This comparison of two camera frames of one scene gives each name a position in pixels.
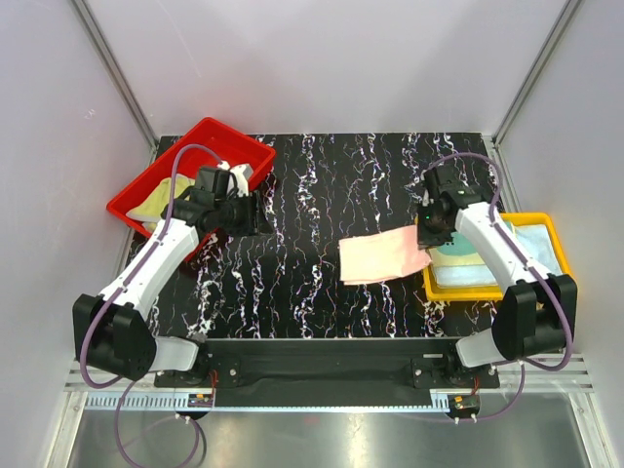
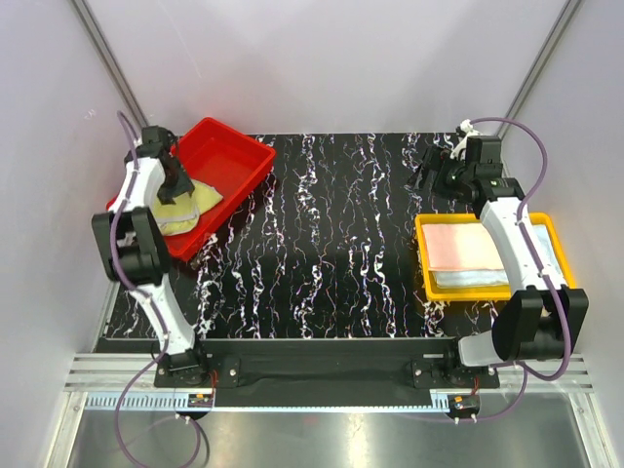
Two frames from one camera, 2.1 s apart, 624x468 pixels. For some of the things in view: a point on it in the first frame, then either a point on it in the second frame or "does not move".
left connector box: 200,400 does not move
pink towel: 379,255 → 467,246
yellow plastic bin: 445,293 does not move
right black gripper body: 430,231 → 450,173
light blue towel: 537,241 does not move
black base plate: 221,371 does not move
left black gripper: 255,221 → 184,185
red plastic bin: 229,145 does not move
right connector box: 463,405 does not move
